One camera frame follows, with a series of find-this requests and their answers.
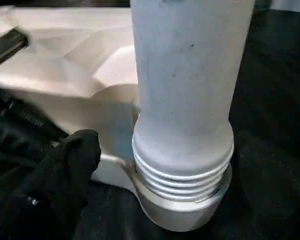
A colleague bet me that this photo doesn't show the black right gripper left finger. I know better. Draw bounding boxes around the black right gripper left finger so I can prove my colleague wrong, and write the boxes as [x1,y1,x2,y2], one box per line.
[0,129,102,240]

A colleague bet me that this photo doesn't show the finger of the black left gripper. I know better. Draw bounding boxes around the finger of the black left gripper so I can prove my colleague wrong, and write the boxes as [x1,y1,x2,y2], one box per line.
[0,86,70,157]
[0,28,30,69]

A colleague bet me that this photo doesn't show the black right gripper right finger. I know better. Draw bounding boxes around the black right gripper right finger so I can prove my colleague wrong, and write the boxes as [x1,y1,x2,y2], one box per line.
[225,130,300,240]

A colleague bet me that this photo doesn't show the white plastic table top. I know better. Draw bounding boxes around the white plastic table top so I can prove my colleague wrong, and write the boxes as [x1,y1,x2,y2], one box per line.
[0,6,234,234]

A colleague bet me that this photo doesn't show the white plastic table leg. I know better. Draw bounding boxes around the white plastic table leg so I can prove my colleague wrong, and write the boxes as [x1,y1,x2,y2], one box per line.
[129,0,257,202]

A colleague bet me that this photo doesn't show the black work mat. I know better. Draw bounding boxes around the black work mat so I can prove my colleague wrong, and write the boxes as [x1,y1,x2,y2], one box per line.
[0,0,300,240]

